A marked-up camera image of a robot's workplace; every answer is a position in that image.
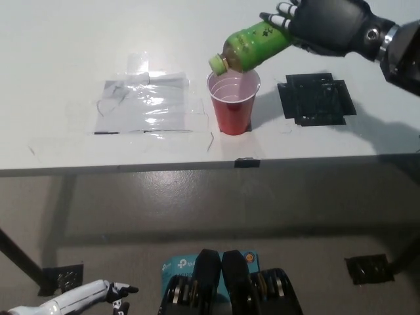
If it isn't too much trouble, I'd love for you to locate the robot left white hand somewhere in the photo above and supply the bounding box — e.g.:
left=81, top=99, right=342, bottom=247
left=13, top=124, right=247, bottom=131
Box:
left=6, top=278, right=139, bottom=315

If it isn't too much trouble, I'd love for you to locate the robot right black hand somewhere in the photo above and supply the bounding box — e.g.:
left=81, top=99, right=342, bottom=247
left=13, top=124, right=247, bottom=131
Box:
left=259, top=0, right=396, bottom=62

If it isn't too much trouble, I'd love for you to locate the green bottle with green cap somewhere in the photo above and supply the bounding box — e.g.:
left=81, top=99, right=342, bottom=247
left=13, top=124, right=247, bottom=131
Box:
left=209, top=20, right=295, bottom=77

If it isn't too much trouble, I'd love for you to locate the robot left black body block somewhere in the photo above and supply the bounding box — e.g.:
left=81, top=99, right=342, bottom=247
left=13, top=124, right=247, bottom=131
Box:
left=157, top=249, right=221, bottom=315

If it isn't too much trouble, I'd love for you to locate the red plastic cup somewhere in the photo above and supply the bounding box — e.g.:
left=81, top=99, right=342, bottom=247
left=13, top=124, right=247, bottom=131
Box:
left=205, top=70, right=262, bottom=136

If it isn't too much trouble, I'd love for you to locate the black table leg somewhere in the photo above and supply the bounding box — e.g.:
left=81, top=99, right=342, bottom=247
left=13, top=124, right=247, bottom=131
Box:
left=0, top=228, right=45, bottom=289

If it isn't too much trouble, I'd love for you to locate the black tape square patch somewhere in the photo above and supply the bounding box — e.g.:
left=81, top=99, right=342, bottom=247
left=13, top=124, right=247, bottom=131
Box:
left=277, top=72, right=358, bottom=127

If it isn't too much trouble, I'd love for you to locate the teal tp-link box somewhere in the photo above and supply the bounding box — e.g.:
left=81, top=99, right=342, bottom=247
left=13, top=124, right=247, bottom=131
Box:
left=161, top=251, right=260, bottom=301

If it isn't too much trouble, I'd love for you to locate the black tape piece, table edge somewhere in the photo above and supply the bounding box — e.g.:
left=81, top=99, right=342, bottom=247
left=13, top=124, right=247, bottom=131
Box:
left=234, top=157, right=261, bottom=169

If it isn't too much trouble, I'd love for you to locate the grey sheet under clear tape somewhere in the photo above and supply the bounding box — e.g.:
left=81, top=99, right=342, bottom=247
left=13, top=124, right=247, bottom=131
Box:
left=94, top=72, right=204, bottom=135

